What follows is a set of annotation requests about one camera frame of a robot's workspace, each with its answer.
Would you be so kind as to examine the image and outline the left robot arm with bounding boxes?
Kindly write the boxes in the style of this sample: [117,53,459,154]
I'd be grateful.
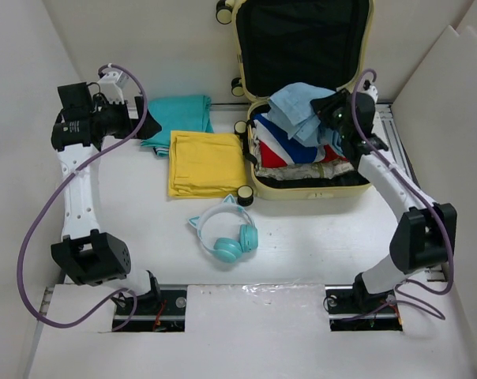
[51,78,162,313]

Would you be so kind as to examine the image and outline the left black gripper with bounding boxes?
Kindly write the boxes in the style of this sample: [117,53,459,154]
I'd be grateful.
[91,95,161,140]

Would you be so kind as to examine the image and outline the teal folded cloth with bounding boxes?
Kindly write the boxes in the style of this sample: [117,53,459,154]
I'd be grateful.
[141,95,214,157]

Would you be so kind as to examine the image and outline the light blue shirt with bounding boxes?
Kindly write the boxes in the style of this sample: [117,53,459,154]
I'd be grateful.
[267,82,344,157]

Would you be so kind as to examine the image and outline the red white blue shirt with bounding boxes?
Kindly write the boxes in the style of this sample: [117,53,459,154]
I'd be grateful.
[253,114,346,168]

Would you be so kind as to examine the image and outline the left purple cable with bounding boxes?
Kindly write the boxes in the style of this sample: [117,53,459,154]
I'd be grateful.
[16,63,149,329]

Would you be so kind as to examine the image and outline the teal cat-ear headphones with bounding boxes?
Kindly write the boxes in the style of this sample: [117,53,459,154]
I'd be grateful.
[187,194,259,264]

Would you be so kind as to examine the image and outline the cream printed zip pouch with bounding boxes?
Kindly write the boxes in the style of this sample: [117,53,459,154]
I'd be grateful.
[251,126,354,181]

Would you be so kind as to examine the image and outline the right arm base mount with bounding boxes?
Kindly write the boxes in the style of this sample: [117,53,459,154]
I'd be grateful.
[323,285,403,332]

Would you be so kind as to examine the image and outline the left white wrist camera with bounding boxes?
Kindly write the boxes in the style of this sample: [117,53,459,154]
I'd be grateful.
[98,70,130,104]

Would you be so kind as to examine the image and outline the yellow folded cloth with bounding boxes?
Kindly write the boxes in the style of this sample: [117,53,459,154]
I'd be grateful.
[167,131,247,198]

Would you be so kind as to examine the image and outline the purple cable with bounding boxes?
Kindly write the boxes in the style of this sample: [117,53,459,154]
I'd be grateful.
[340,69,456,323]
[16,63,149,329]

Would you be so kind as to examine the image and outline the yellow open suitcase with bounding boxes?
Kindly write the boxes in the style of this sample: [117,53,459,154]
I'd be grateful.
[216,1,374,201]

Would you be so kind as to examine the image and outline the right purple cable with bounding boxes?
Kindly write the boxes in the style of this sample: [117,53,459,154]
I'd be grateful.
[340,69,456,323]

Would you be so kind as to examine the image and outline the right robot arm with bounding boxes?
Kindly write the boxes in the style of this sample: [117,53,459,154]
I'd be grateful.
[310,89,457,313]

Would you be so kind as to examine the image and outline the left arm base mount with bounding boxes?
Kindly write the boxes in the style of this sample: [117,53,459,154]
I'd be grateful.
[112,286,187,333]

